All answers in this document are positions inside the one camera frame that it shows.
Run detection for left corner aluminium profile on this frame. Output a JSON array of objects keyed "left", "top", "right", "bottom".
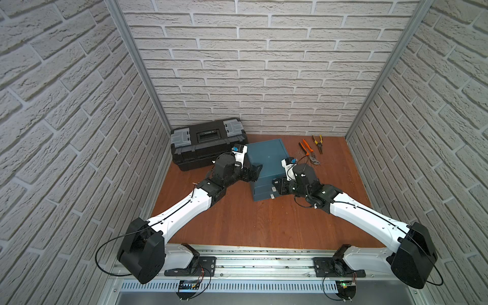
[{"left": 105, "top": 0, "right": 172, "bottom": 135}]

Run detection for right corner aluminium profile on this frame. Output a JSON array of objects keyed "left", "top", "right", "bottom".
[{"left": 344, "top": 0, "right": 434, "bottom": 142}]

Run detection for teal drawer cabinet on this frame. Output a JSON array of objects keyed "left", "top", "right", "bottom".
[{"left": 246, "top": 139, "right": 289, "bottom": 193}]

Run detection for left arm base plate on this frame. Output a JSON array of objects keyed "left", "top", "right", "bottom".
[{"left": 164, "top": 256, "right": 216, "bottom": 277}]

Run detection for orange handled pliers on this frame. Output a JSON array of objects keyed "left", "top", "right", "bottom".
[{"left": 299, "top": 139, "right": 320, "bottom": 165}]

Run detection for left controller board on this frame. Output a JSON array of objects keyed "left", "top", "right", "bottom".
[{"left": 176, "top": 280, "right": 203, "bottom": 301}]

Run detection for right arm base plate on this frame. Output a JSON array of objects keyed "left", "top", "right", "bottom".
[{"left": 312, "top": 257, "right": 366, "bottom": 278}]

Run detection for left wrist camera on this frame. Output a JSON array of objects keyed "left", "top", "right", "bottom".
[{"left": 231, "top": 144, "right": 247, "bottom": 169}]

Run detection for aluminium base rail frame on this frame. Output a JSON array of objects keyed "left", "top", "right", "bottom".
[{"left": 99, "top": 245, "right": 433, "bottom": 304}]

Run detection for black plastic toolbox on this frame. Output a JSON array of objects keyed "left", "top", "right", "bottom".
[{"left": 171, "top": 118, "right": 249, "bottom": 172}]

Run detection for right controller board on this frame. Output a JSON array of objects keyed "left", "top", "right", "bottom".
[{"left": 335, "top": 281, "right": 357, "bottom": 301}]

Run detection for yellow handled pliers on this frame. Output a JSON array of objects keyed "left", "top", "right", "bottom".
[{"left": 312, "top": 135, "right": 323, "bottom": 155}]

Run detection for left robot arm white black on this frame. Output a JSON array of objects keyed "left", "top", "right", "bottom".
[{"left": 117, "top": 152, "right": 263, "bottom": 284}]

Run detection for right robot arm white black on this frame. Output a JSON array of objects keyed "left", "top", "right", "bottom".
[{"left": 273, "top": 158, "right": 438, "bottom": 289}]

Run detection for controller board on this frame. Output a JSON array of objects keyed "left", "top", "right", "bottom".
[
  {"left": 176, "top": 280, "right": 203, "bottom": 301},
  {"left": 335, "top": 281, "right": 357, "bottom": 301}
]

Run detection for teal bottom drawer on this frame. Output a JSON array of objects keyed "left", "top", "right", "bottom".
[{"left": 252, "top": 186, "right": 280, "bottom": 202}]

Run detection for corner aluminium profile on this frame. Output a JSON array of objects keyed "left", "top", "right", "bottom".
[
  {"left": 105, "top": 0, "right": 172, "bottom": 135},
  {"left": 344, "top": 0, "right": 434, "bottom": 142}
]

